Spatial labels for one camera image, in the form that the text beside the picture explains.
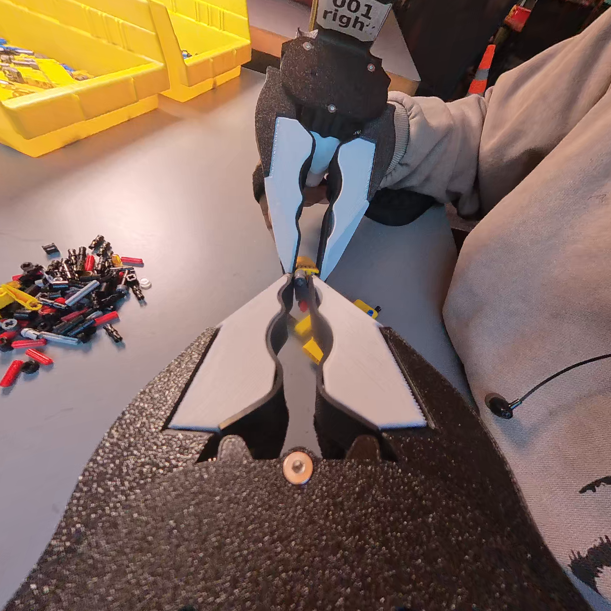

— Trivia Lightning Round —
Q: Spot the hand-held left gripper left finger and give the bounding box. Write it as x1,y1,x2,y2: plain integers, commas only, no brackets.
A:
168,275,293,452

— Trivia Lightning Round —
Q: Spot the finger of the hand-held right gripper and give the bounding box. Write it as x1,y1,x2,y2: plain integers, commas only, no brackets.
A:
263,117,317,276
317,139,377,282

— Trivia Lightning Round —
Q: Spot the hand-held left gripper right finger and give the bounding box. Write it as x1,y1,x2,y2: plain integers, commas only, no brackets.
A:
309,277,427,452

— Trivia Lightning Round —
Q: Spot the yellow beam assembly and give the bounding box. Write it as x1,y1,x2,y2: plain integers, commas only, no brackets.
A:
292,299,382,367

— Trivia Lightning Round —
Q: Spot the small grey connector assembly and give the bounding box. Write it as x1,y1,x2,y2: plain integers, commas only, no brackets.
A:
292,269,312,313

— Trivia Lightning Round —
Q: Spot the pile of small building pieces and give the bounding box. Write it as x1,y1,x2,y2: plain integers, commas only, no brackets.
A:
0,234,146,388

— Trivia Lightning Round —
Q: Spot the yellow storage bin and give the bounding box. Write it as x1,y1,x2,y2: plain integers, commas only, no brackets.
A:
0,0,172,158
148,0,253,104

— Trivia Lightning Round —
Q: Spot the person's right forearm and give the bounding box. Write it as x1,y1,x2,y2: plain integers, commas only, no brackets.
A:
382,72,526,220

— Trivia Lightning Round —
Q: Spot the black wrist rest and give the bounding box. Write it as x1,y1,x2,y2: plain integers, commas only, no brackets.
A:
364,188,436,228

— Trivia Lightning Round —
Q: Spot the adjacent grey table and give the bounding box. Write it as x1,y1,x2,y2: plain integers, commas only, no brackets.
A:
248,0,422,83

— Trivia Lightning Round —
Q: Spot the orange traffic cone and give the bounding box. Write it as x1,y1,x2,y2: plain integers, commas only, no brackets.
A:
467,44,497,97

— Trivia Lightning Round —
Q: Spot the person's beige sweatshirt torso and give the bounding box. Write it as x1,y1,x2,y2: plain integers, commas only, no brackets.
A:
443,10,611,611

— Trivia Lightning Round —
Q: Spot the heap of yellow building pieces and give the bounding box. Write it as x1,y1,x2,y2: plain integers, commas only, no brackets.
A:
0,40,92,92

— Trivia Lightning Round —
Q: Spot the black earphone cable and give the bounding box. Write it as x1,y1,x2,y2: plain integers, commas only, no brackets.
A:
483,353,611,421

